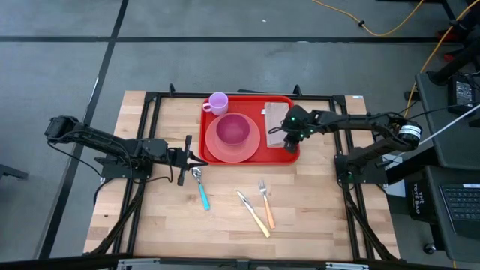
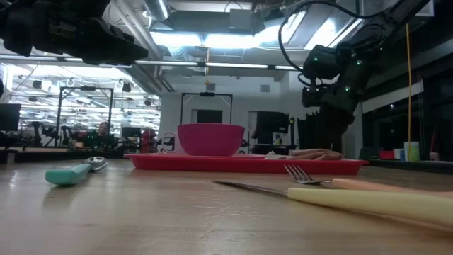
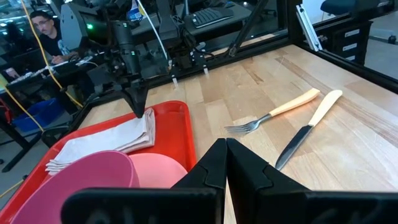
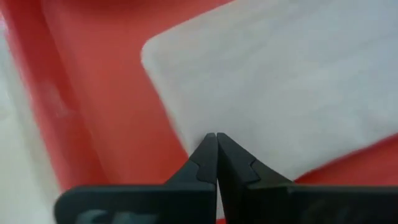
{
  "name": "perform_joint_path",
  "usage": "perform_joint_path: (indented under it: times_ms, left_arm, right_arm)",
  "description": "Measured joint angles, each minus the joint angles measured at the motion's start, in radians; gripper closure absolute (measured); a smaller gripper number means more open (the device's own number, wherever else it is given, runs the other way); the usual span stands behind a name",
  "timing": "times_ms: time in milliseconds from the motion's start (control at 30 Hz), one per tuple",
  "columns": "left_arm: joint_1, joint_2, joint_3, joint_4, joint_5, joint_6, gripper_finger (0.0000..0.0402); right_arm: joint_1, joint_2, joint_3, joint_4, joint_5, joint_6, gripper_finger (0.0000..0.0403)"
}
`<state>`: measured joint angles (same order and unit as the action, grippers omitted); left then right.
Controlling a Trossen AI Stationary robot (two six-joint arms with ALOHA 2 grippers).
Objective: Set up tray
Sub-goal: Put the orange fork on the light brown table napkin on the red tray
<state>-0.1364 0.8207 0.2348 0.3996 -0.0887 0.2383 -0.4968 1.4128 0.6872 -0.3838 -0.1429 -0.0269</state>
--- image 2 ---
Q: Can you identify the long ceiling light bar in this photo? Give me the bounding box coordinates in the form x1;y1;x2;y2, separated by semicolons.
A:
134;59;304;71

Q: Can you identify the red plastic tray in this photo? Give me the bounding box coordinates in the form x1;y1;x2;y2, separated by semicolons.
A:
123;152;370;176

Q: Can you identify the seated person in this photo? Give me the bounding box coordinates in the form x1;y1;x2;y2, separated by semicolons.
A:
88;120;118;149

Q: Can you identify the yellow-handled knife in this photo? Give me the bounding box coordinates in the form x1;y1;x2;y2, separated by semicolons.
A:
213;180;453;230

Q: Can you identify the pale green cylinder container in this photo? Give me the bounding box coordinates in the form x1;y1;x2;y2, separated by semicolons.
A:
403;141;421;163

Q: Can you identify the black folding screen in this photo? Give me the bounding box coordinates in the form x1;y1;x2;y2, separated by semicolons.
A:
296;112;343;159

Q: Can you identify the black monitor on stand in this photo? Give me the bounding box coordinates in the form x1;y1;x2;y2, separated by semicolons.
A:
255;110;290;135

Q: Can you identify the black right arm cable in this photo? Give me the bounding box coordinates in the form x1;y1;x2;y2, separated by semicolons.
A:
277;0;394;89

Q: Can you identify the magenta plastic bowl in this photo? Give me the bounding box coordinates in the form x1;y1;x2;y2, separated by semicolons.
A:
176;123;246;157

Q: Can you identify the teal-handled spoon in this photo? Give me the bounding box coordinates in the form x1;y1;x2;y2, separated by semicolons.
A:
44;156;109;187

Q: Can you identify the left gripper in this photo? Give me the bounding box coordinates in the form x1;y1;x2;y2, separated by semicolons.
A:
3;0;149;66

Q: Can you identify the orange-handled fork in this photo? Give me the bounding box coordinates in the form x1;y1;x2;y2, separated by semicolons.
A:
282;164;453;198

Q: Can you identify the black computer monitor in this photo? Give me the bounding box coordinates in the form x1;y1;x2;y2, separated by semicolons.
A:
0;103;22;132

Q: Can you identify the beige cloth napkin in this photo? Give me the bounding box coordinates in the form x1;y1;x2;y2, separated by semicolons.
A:
263;148;345;162

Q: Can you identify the red rounded background object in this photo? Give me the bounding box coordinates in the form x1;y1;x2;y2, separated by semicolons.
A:
140;127;159;154

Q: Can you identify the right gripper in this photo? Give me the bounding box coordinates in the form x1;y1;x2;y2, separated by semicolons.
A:
302;31;383;152

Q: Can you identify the yellow hanging cord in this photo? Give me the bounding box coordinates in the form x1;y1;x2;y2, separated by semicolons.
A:
404;23;414;143

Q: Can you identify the silver ventilation duct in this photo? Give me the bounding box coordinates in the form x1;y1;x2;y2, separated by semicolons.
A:
142;0;171;21

